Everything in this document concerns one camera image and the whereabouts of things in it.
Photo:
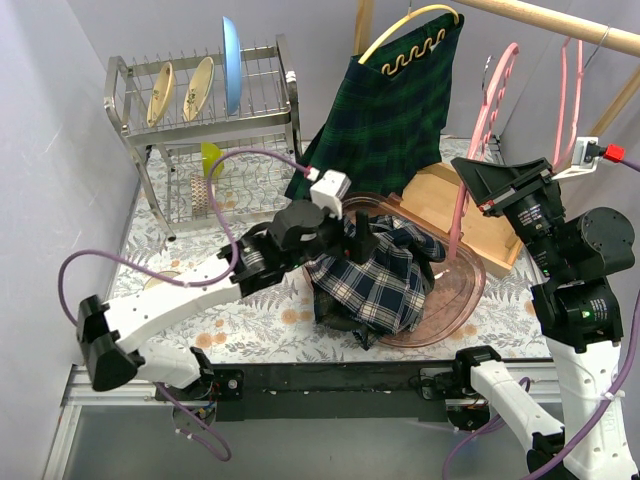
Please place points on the steel dish rack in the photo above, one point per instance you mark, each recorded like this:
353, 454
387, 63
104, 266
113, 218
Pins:
172, 116

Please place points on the cream bowl dark rim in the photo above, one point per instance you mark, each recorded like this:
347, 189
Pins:
153, 281

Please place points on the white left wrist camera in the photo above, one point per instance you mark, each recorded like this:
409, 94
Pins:
327, 190

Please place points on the yellow-green bowl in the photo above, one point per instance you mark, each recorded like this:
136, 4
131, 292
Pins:
210, 153

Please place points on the blue plate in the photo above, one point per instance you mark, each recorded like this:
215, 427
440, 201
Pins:
232, 66

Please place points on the floral table mat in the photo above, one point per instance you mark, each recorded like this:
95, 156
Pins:
277, 325

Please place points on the yellow hanger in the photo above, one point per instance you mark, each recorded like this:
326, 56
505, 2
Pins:
400, 35

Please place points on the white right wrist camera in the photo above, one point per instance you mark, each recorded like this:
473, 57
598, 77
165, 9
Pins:
587, 153

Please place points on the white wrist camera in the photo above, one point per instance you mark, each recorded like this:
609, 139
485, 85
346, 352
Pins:
327, 190
587, 153

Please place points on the cream plate left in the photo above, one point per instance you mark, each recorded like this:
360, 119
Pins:
161, 95

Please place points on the patterned cup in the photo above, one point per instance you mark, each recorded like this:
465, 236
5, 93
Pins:
200, 190

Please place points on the navy cream plaid skirt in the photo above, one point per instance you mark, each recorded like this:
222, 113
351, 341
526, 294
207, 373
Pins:
384, 296

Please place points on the cream plate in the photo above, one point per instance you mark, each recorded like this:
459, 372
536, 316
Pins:
198, 89
161, 95

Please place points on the green tartan skirt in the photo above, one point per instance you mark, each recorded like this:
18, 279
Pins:
389, 111

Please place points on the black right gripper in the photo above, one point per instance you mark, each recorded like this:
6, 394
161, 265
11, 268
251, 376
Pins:
513, 189

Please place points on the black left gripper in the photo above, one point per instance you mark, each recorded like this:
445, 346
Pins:
357, 245

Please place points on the pink wavy hanger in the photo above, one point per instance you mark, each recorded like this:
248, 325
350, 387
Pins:
493, 95

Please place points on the pink transparent tray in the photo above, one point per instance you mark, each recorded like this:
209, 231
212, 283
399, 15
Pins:
459, 282

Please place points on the cream plate right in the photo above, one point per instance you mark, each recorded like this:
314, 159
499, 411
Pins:
198, 89

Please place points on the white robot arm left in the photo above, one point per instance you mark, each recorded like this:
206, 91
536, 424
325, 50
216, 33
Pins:
115, 336

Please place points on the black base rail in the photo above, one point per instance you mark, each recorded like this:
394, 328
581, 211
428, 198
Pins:
422, 390

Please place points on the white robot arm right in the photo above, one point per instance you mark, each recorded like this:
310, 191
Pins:
580, 319

